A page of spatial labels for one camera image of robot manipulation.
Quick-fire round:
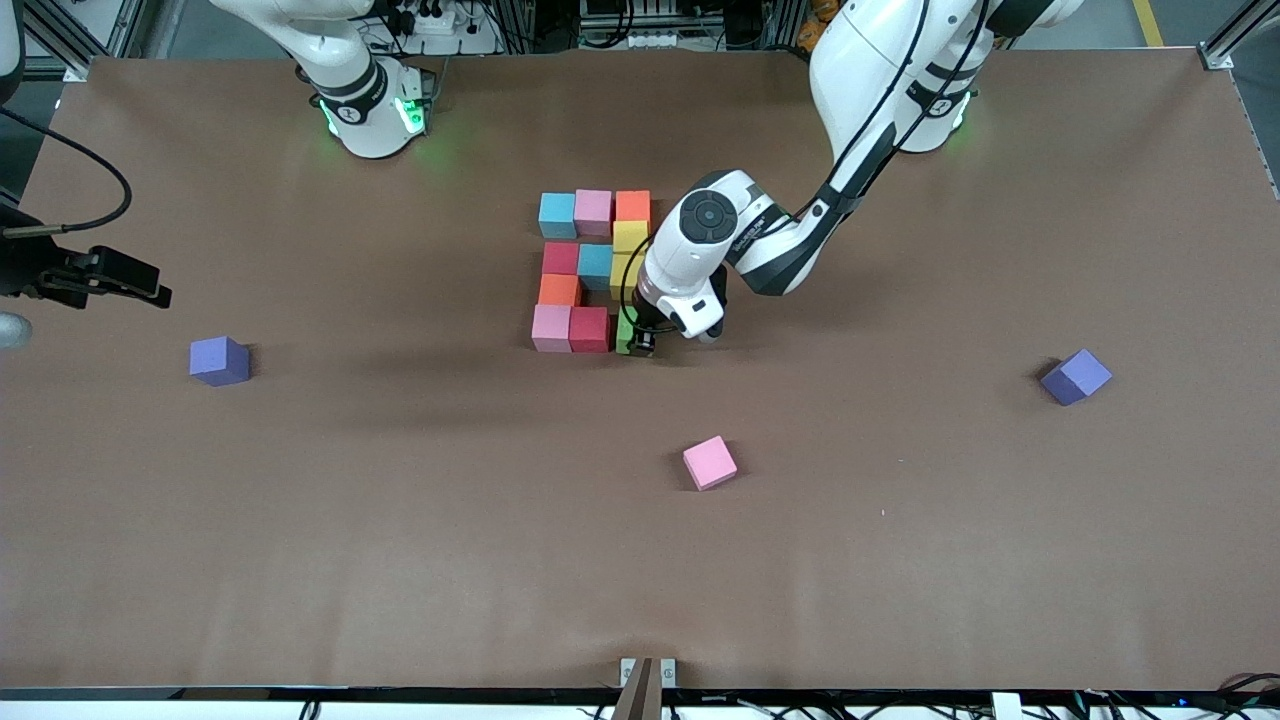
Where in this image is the purple foam cube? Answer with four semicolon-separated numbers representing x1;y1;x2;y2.
189;336;251;387
1040;349;1113;407

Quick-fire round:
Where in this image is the white socket strip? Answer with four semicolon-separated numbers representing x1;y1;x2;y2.
585;0;711;51

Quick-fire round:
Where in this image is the bag of orange items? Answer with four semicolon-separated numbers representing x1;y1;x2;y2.
797;0;843;53

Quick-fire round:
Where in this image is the white power strip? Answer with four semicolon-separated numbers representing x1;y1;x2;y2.
395;0;501;56

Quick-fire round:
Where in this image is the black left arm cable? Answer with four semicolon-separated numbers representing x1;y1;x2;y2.
619;235;656;336

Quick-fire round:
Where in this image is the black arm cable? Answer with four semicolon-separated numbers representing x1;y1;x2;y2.
0;105;134;239
619;235;656;336

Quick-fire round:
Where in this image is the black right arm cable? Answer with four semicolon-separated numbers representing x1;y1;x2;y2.
0;105;134;239

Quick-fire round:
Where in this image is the brown camera mount post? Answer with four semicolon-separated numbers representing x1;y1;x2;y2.
612;658;663;720

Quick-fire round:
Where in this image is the black floor cable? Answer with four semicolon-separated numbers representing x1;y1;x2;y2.
1215;672;1280;701

